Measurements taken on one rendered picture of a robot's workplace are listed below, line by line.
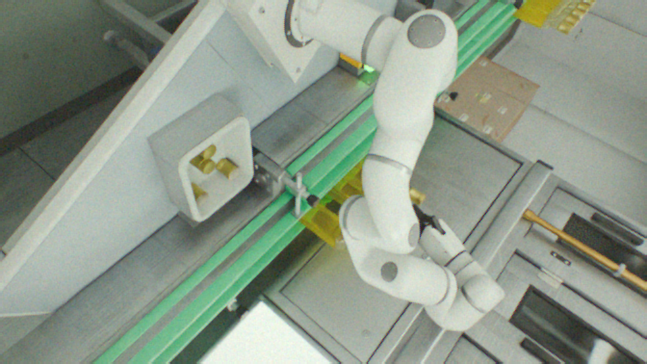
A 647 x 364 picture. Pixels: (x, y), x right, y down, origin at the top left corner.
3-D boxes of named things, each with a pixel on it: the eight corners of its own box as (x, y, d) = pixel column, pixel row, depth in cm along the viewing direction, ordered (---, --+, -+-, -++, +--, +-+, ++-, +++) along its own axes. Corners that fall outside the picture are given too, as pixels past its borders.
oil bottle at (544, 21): (496, 9, 183) (563, 40, 174) (502, -5, 179) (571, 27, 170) (503, 3, 186) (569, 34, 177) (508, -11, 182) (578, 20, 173)
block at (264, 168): (251, 182, 114) (271, 198, 112) (249, 159, 106) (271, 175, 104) (261, 174, 116) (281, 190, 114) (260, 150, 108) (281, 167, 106)
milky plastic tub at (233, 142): (171, 203, 103) (197, 226, 100) (146, 139, 84) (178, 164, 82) (229, 159, 111) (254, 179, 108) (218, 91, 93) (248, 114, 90)
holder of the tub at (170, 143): (175, 214, 107) (197, 234, 105) (146, 137, 85) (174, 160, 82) (229, 171, 115) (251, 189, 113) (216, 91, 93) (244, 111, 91)
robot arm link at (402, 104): (368, 161, 85) (351, 136, 70) (414, 45, 87) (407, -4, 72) (416, 177, 82) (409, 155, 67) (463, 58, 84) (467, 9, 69)
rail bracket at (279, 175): (272, 202, 113) (310, 231, 109) (271, 161, 100) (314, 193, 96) (280, 195, 115) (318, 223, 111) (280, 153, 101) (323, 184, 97)
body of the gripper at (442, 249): (461, 265, 118) (431, 233, 123) (475, 247, 110) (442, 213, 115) (441, 280, 115) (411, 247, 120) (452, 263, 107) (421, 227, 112)
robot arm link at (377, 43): (366, 74, 90) (438, 111, 85) (353, 42, 77) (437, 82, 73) (392, 33, 90) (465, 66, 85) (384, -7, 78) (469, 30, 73)
